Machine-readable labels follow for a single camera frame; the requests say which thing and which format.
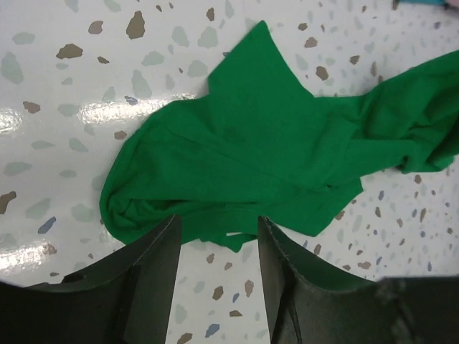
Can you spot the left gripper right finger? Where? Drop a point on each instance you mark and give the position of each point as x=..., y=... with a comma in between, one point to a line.
x=308, y=300

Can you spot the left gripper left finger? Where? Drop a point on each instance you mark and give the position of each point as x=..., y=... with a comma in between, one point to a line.
x=123, y=298

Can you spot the green t shirt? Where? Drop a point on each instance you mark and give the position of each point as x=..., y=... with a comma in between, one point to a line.
x=260, y=144

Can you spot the folded teal t shirt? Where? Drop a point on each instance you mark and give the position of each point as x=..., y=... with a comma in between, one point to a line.
x=425, y=2

